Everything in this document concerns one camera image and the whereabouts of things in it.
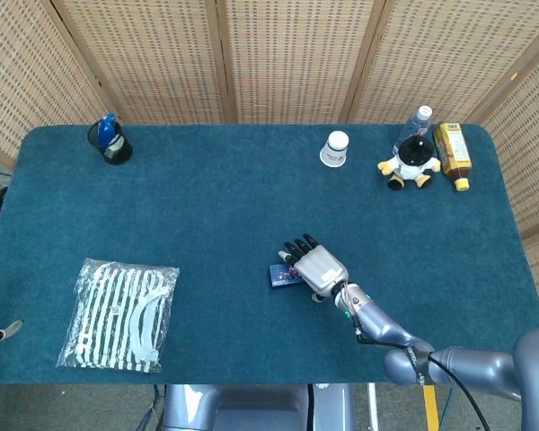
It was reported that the black grey left robot hand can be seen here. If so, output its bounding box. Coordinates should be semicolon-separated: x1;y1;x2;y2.
0;251;24;345

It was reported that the blue glasses case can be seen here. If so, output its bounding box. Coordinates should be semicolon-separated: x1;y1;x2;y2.
269;263;303;289

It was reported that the metal table leg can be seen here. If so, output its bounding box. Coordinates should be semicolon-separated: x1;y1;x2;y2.
367;383;381;431

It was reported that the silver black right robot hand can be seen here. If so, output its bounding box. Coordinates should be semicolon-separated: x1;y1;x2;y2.
277;233;349;303

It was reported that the white paper cup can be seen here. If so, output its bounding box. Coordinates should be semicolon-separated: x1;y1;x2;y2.
319;130;350;168

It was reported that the black white penguin plush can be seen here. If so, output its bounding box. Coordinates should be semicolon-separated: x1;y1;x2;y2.
376;136;442;190

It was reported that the clear plastic water bottle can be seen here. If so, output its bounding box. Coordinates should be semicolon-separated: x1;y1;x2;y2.
393;105;434;154

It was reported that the bamboo folding screen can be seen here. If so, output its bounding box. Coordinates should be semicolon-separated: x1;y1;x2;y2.
0;0;539;329

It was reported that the yellow label tea bottle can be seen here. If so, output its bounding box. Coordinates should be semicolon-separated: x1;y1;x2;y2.
432;121;473;193

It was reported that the blue carpet table cover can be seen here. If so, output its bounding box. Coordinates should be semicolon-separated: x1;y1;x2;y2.
0;124;539;386

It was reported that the blue cable under table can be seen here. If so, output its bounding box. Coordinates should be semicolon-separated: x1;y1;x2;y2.
137;384;167;431

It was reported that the black mesh pen holder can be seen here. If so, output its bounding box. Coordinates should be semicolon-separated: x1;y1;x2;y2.
86;119;134;166

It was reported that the striped item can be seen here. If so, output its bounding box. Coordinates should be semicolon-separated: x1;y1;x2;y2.
56;257;181;374

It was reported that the yellow floor tape strip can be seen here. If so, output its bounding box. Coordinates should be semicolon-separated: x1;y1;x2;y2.
422;385;440;431

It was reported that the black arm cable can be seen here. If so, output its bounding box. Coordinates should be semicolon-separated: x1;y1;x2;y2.
354;313;493;431

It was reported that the silver robot torso base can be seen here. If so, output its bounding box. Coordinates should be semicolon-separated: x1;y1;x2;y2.
160;383;356;431

